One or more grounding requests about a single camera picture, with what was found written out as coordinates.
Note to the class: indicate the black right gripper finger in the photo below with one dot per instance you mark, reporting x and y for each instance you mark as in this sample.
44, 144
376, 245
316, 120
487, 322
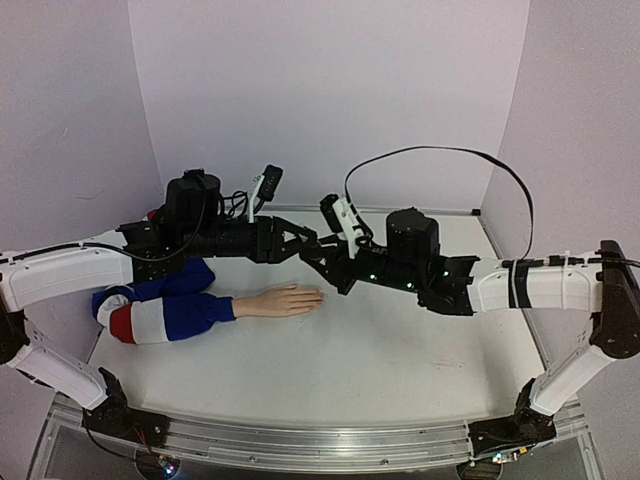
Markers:
325, 264
326, 245

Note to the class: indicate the aluminium table frame rail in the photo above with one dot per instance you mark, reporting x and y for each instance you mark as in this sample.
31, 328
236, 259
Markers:
71, 445

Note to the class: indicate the blue white red sleeve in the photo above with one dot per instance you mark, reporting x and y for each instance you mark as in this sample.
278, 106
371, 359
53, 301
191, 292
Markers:
173, 308

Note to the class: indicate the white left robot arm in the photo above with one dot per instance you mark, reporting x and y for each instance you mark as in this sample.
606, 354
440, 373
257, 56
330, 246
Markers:
191, 223

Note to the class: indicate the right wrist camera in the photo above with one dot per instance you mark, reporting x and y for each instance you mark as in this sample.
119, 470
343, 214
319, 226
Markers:
343, 220

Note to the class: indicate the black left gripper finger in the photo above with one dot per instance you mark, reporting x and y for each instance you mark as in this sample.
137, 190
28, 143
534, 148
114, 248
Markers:
289, 245
282, 227

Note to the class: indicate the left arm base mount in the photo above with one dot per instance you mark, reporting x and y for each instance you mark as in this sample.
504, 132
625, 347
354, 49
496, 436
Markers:
114, 417

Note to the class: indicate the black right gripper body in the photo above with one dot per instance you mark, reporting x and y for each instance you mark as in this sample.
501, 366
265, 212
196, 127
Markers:
345, 267

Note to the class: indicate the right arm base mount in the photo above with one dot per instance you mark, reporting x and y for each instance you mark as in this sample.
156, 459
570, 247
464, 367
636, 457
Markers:
524, 428

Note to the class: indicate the mannequin hand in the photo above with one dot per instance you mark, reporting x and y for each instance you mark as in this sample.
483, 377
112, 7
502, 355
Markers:
281, 302

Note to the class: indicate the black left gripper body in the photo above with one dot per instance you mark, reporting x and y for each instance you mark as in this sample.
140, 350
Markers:
262, 253

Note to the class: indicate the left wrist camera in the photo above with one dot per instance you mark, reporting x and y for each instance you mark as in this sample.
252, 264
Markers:
264, 190

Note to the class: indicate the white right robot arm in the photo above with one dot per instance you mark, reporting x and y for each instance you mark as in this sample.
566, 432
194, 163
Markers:
600, 283

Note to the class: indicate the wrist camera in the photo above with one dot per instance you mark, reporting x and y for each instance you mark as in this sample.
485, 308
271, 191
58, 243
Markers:
264, 190
343, 220

